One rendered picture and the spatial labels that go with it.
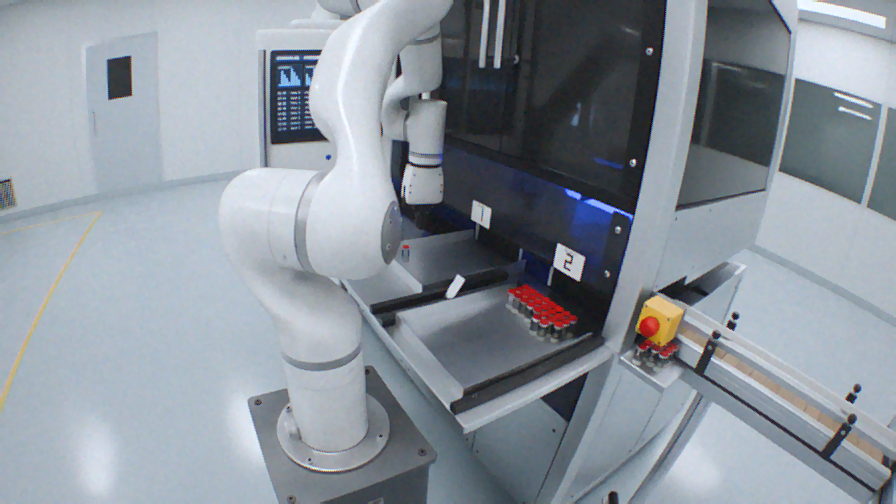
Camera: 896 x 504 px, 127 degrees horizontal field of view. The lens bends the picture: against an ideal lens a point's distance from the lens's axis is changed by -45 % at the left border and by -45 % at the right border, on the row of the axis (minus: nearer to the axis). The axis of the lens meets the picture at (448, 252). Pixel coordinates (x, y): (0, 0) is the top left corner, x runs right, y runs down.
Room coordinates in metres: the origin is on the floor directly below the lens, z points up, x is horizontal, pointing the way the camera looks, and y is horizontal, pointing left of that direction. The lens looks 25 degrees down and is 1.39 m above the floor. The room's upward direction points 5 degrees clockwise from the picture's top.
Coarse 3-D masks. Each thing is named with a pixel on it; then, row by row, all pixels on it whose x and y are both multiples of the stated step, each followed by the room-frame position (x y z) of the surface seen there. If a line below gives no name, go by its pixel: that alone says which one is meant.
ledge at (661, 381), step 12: (636, 348) 0.68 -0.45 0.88; (624, 360) 0.64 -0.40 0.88; (672, 360) 0.64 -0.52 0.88; (636, 372) 0.61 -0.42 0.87; (648, 372) 0.60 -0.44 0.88; (660, 372) 0.60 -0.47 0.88; (672, 372) 0.60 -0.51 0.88; (684, 372) 0.60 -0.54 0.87; (648, 384) 0.58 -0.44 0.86; (660, 384) 0.56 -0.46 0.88; (672, 384) 0.57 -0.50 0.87
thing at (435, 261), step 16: (416, 240) 1.13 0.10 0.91; (432, 240) 1.16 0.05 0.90; (448, 240) 1.19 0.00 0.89; (464, 240) 1.22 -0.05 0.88; (400, 256) 1.06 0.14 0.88; (416, 256) 1.07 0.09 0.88; (432, 256) 1.08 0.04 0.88; (448, 256) 1.09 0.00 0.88; (464, 256) 1.10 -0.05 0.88; (480, 256) 1.11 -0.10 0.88; (496, 256) 1.12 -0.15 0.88; (400, 272) 0.94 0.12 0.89; (416, 272) 0.97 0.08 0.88; (432, 272) 0.98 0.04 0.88; (448, 272) 0.99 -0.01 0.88; (464, 272) 0.99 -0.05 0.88; (480, 272) 0.94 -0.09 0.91; (496, 272) 0.98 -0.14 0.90; (512, 272) 1.01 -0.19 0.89; (416, 288) 0.87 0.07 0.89; (432, 288) 0.86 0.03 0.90
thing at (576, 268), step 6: (558, 246) 0.85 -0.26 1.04; (558, 252) 0.85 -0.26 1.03; (564, 252) 0.83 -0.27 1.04; (570, 252) 0.82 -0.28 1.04; (558, 258) 0.84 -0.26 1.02; (564, 258) 0.83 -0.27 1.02; (570, 258) 0.81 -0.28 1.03; (576, 258) 0.80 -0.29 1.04; (582, 258) 0.79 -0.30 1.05; (558, 264) 0.84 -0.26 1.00; (576, 264) 0.80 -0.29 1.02; (582, 264) 0.78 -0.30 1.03; (564, 270) 0.82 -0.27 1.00; (570, 270) 0.81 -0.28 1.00; (576, 270) 0.79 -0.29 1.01; (576, 276) 0.79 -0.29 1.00
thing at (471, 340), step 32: (512, 288) 0.90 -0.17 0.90; (416, 320) 0.74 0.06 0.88; (448, 320) 0.75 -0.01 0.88; (480, 320) 0.76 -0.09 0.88; (512, 320) 0.77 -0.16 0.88; (448, 352) 0.64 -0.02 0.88; (480, 352) 0.65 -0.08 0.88; (512, 352) 0.65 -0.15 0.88; (544, 352) 0.66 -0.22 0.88; (448, 384) 0.54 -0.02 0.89; (480, 384) 0.52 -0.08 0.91
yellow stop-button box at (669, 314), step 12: (648, 300) 0.64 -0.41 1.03; (660, 300) 0.64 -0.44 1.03; (672, 300) 0.65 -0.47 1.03; (648, 312) 0.62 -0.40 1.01; (660, 312) 0.60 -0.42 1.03; (672, 312) 0.60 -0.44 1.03; (684, 312) 0.61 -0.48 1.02; (660, 324) 0.60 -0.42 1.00; (672, 324) 0.59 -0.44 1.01; (660, 336) 0.59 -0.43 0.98; (672, 336) 0.60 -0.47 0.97
